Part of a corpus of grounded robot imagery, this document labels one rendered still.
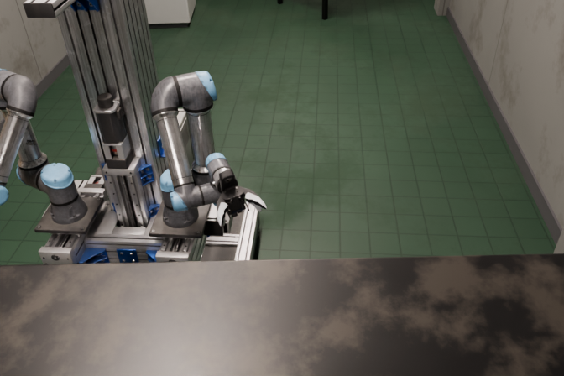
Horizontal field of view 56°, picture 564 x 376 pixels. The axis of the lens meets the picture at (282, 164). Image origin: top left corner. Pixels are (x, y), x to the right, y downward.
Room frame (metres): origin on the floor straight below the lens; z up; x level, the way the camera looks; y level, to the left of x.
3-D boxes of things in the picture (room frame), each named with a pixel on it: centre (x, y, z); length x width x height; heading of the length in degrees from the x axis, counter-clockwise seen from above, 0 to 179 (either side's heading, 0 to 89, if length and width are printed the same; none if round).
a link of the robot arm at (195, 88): (1.75, 0.31, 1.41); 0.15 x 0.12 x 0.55; 110
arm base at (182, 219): (1.70, 0.44, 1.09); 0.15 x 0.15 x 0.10
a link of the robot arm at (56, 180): (1.76, 0.94, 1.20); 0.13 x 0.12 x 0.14; 59
